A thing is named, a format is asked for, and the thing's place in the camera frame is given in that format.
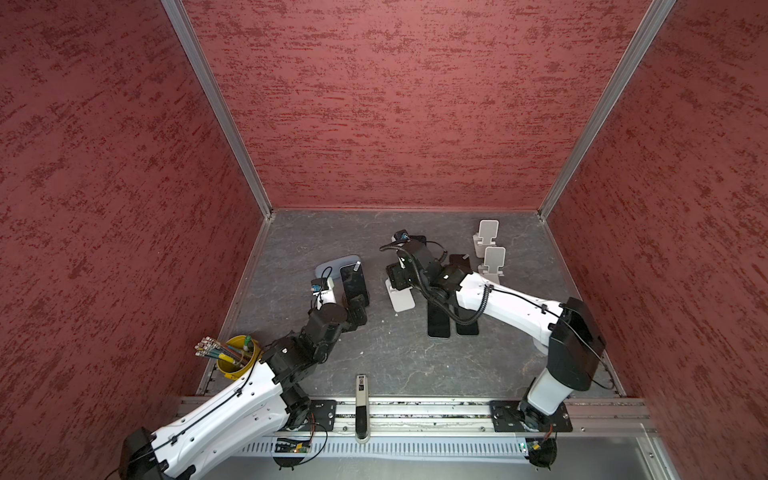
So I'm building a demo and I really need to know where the aluminium rail frame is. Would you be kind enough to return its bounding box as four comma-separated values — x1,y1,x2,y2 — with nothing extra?
170,394,658,438

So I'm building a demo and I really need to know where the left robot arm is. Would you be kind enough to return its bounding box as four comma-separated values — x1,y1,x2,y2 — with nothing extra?
117,294,369,479

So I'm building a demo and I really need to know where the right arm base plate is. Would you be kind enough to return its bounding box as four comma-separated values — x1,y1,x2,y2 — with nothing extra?
489,400,573,433

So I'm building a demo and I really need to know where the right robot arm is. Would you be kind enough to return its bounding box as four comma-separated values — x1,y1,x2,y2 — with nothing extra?
379,231,606,432

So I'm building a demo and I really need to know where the purple edged phone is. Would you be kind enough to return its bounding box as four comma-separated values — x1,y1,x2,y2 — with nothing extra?
340,261,370,308

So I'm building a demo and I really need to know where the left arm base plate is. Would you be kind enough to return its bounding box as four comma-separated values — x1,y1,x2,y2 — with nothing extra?
299,399,338,432

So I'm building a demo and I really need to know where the yellow cup with pens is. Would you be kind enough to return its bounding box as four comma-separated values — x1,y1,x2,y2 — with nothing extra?
195,335,262,380

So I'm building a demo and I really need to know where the white phone stand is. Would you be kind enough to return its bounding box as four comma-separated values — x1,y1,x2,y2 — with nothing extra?
385,279,415,314
478,246,506,284
472,219,499,259

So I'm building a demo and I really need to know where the black phone with sticker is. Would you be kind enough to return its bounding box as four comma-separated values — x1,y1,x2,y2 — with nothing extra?
449,254,473,274

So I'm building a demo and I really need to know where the grey oval pad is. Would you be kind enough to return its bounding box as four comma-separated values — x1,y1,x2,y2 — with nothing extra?
315,255,361,282

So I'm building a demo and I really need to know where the black phone stand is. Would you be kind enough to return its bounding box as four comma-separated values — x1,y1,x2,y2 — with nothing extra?
427,302,451,338

